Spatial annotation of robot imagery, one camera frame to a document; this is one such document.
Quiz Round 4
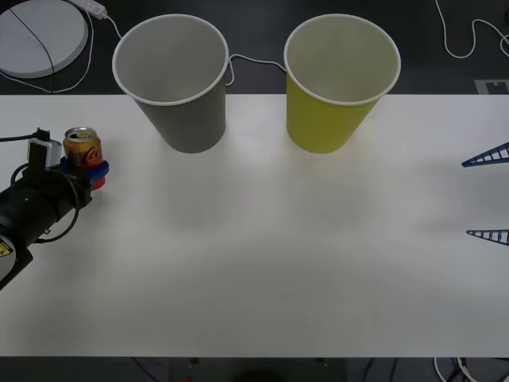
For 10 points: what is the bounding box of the round white disc base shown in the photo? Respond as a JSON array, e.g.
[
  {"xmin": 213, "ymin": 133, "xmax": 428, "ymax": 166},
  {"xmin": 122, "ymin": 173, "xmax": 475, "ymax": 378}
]
[{"xmin": 0, "ymin": 0, "xmax": 90, "ymax": 80}]

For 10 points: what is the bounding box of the grey plastic bin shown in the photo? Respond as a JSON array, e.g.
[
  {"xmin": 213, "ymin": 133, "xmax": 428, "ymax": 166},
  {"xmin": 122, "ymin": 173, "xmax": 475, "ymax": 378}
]
[{"xmin": 111, "ymin": 14, "xmax": 230, "ymax": 154}]

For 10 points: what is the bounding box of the orange and red drink can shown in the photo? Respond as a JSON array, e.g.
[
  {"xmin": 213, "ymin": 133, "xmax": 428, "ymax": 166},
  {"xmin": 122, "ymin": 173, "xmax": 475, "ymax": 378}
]
[{"xmin": 62, "ymin": 127, "xmax": 107, "ymax": 191}]

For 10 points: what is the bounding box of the looped white cable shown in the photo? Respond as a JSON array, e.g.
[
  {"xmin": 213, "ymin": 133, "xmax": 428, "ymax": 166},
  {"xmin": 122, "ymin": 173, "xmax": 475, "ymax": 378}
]
[{"xmin": 435, "ymin": 0, "xmax": 509, "ymax": 60}]

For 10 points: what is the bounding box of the white power strip cable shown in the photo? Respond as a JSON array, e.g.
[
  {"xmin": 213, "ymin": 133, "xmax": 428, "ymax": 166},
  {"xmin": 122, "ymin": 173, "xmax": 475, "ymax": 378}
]
[{"xmin": 103, "ymin": 14, "xmax": 288, "ymax": 87}]

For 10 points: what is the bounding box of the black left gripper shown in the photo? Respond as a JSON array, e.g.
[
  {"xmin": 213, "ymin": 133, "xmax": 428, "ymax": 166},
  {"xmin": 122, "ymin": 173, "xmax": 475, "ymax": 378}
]
[{"xmin": 58, "ymin": 157, "xmax": 110, "ymax": 209}]

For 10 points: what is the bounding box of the thin black cable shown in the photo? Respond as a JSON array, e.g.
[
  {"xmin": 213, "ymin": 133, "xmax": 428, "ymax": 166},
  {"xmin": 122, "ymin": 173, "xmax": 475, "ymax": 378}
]
[{"xmin": 8, "ymin": 6, "xmax": 56, "ymax": 95}]

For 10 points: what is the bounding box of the thin white cable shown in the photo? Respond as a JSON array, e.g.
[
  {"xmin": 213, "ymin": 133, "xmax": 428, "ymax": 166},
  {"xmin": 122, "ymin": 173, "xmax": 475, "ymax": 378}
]
[{"xmin": 0, "ymin": 7, "xmax": 95, "ymax": 95}]

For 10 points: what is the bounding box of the yellow-green plastic bin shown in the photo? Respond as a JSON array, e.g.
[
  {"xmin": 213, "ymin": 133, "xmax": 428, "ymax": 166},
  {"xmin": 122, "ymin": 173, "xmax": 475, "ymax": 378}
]
[{"xmin": 283, "ymin": 13, "xmax": 402, "ymax": 154}]

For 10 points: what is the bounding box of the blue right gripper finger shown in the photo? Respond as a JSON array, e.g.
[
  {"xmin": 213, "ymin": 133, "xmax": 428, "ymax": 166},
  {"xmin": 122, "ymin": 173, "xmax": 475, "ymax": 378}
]
[
  {"xmin": 465, "ymin": 229, "xmax": 509, "ymax": 247},
  {"xmin": 460, "ymin": 141, "xmax": 509, "ymax": 168}
]

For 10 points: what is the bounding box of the white power strip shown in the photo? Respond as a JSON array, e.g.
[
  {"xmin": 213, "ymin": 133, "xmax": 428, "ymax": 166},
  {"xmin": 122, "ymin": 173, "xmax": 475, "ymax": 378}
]
[{"xmin": 65, "ymin": 0, "xmax": 108, "ymax": 20}]

